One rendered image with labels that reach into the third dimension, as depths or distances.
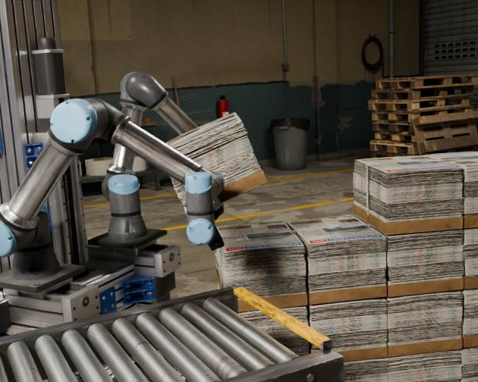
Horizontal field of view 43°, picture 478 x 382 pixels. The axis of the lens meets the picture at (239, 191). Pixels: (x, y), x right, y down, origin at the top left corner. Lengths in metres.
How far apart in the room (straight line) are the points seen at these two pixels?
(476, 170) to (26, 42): 1.62
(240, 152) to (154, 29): 7.03
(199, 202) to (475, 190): 1.08
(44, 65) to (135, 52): 6.63
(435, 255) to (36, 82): 1.54
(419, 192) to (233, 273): 0.71
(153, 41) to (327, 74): 2.95
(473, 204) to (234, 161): 0.88
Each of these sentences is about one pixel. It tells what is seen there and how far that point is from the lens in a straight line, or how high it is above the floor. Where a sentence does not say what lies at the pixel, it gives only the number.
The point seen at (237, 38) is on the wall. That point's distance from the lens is 9.45.
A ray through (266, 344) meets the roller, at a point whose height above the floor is 0.79.
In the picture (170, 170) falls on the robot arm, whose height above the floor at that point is 1.15.
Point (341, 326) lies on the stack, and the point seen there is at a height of 0.52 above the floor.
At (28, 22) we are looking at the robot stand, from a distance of 2.27.
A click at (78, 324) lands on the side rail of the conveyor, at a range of 1.66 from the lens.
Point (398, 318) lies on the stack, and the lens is 2.33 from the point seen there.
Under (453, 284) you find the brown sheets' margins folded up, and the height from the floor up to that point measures 0.63.
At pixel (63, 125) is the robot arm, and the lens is 1.72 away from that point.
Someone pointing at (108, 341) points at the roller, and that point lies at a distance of 1.54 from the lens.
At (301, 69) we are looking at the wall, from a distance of 10.01.
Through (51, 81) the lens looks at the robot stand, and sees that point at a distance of 2.20.
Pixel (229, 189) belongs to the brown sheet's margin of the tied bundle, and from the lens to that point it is 1.98.
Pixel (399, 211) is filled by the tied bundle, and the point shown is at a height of 0.92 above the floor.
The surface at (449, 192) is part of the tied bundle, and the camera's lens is 2.28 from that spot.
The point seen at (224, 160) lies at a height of 1.15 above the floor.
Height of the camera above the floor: 1.40
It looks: 10 degrees down
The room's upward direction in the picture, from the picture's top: 3 degrees counter-clockwise
